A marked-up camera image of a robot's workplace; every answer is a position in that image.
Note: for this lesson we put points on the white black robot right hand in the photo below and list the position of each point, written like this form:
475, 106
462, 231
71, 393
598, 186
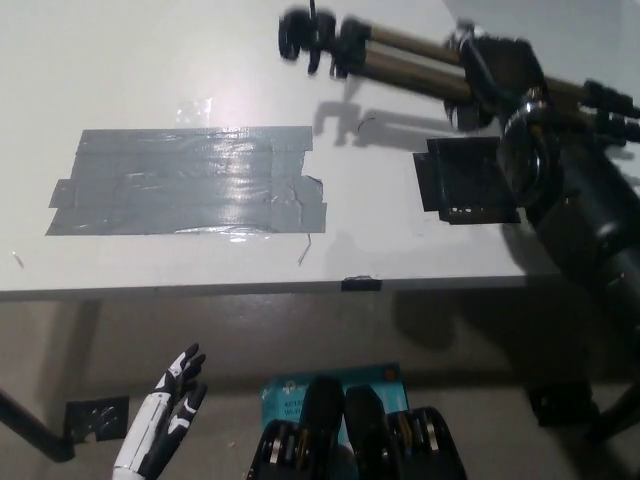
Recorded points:
505, 70

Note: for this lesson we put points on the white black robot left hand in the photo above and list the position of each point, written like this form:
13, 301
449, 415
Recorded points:
160, 425

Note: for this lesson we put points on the black tripod with metal legs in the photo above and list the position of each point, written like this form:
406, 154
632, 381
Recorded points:
400, 47

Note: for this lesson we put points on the black robot torso blocks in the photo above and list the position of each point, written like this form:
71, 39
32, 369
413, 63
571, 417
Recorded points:
360, 440

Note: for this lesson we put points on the black tape floor patch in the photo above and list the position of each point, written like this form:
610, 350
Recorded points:
97, 417

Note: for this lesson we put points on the black table leg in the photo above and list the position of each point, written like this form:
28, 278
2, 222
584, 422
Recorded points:
617, 417
35, 430

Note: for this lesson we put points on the teal cardboard box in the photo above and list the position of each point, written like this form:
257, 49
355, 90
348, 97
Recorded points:
285, 400

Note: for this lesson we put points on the small black tape strip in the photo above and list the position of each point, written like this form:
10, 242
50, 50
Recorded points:
360, 284

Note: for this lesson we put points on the clear tape piece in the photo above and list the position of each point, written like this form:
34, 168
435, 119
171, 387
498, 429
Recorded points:
195, 111

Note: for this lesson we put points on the grey duct tape patch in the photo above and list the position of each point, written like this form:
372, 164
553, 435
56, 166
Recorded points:
190, 185

